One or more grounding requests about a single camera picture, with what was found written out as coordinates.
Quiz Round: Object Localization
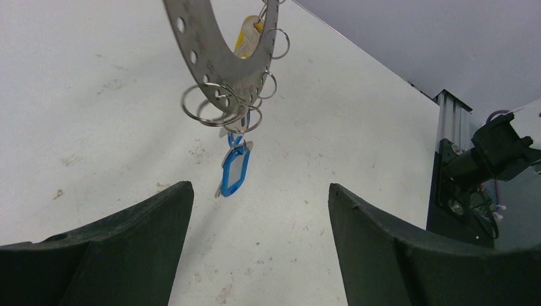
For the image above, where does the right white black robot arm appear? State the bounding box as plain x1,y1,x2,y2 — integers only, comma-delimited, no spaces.
443,99,540,189

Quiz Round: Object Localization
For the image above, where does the blue capped key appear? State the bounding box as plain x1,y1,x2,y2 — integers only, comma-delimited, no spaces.
214,140,253,198
218,111,251,147

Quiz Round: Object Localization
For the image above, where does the round metal keyring disc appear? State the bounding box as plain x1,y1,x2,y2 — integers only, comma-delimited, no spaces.
163,1,282,134

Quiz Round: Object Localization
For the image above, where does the yellow key tag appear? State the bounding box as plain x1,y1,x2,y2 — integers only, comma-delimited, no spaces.
233,15,264,59

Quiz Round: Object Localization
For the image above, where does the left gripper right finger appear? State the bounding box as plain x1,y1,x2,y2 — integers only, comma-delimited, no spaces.
328,183,540,305

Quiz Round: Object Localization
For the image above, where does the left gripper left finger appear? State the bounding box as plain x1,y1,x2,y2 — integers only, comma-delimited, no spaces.
1,181,194,305

